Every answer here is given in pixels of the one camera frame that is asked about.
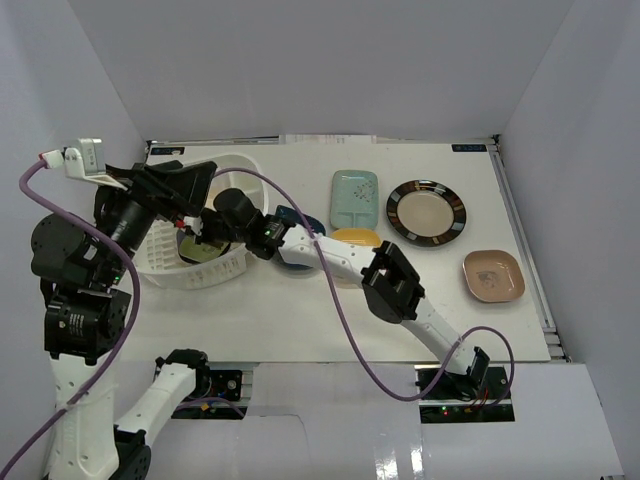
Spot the green panda square plate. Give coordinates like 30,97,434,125
177,237,231,265

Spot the white plastic dish bin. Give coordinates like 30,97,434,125
134,147,269,290

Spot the dark blue leaf plate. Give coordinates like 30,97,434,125
274,205,327,272

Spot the light teal rectangular plate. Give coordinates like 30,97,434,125
330,170,379,230

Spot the yellow square plate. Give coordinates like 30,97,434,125
327,227,382,289

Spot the round black rimmed plate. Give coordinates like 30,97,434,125
385,180,467,248

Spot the pink panda square plate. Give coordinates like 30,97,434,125
463,250,526,303

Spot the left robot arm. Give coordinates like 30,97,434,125
30,161,216,479

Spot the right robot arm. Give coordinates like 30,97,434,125
184,188,489,399

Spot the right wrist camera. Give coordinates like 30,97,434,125
174,216,203,236

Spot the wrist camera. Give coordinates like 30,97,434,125
39,138,126,190
174,216,203,236

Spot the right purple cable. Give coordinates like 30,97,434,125
214,166,514,401

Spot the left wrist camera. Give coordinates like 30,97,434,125
39,138,126,190

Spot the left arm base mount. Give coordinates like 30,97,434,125
172,370,248,420

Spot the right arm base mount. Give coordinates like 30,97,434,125
419,366,515,425

